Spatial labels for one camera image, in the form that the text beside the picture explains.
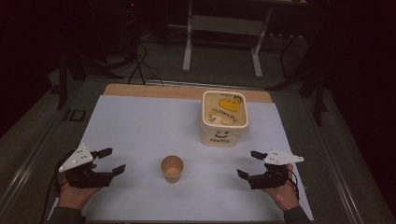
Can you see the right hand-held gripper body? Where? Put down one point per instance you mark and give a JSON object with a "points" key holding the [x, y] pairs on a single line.
{"points": [[271, 179]]}

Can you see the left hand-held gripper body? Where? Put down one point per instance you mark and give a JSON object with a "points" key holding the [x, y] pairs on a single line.
{"points": [[84, 179]]}

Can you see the cream smiley face bin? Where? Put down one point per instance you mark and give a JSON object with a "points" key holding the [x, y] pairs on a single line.
{"points": [[221, 137]]}

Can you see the brown paper cup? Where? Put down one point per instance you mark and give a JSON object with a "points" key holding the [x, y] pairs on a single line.
{"points": [[172, 169]]}

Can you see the person's left hand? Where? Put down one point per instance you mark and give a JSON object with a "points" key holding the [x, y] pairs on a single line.
{"points": [[73, 197]]}

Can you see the person's right hand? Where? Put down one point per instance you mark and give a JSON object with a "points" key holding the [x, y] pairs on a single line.
{"points": [[286, 196]]}

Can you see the white table mat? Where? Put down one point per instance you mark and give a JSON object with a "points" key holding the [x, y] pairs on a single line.
{"points": [[140, 130]]}

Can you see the black square floor plate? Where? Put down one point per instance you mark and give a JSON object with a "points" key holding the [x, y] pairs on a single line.
{"points": [[74, 115]]}

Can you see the clear bag with yellow print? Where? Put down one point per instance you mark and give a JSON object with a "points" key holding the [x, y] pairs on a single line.
{"points": [[227, 109]]}

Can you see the black stand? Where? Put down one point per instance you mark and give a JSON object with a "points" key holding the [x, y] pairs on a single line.
{"points": [[319, 93], [63, 81]]}

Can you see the white metal stand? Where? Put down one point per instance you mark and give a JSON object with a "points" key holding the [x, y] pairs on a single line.
{"points": [[224, 25]]}

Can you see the metal floor rail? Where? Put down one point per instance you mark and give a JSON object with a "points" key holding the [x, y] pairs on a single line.
{"points": [[25, 171], [336, 161], [199, 84]]}

